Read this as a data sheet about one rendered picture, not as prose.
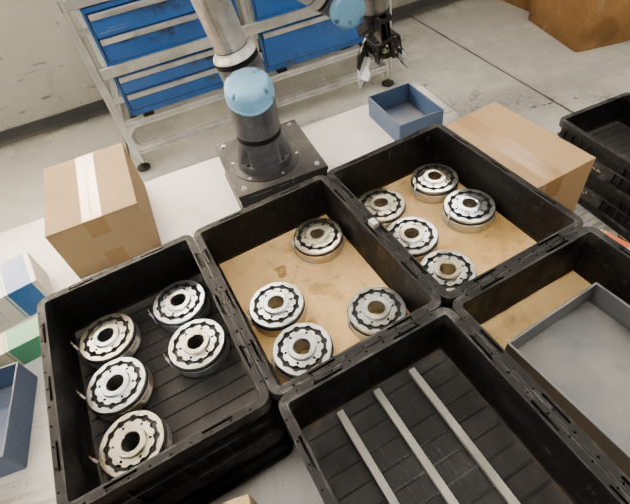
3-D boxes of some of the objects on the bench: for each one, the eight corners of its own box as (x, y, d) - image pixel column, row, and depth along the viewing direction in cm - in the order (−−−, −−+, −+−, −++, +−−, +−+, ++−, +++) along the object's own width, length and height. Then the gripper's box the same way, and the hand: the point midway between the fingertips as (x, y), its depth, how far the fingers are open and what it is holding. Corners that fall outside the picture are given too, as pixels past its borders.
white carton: (47, 273, 118) (26, 251, 112) (57, 301, 111) (36, 279, 104) (-32, 314, 112) (-59, 293, 106) (-26, 347, 105) (-55, 326, 98)
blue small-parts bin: (27, 468, 84) (2, 456, 79) (-56, 498, 82) (-86, 488, 77) (38, 376, 97) (18, 361, 92) (-33, 400, 96) (-58, 386, 90)
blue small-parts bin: (368, 115, 148) (367, 96, 143) (408, 101, 150) (408, 82, 145) (399, 145, 135) (399, 125, 130) (442, 129, 137) (444, 109, 132)
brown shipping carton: (574, 211, 108) (596, 157, 97) (504, 249, 103) (518, 198, 92) (486, 152, 127) (495, 101, 116) (423, 182, 122) (426, 132, 111)
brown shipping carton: (74, 211, 135) (43, 169, 123) (145, 185, 139) (121, 142, 127) (80, 279, 115) (44, 237, 103) (162, 247, 119) (137, 202, 107)
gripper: (348, 33, 108) (362, 102, 123) (420, -1, 109) (426, 73, 124) (334, 21, 114) (350, 89, 129) (403, -11, 115) (411, 61, 130)
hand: (383, 77), depth 129 cm, fingers open, 14 cm apart
